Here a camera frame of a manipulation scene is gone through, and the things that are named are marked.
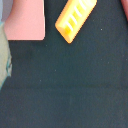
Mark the yellow toy bread loaf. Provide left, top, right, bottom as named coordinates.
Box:
left=55, top=0, right=97, bottom=43

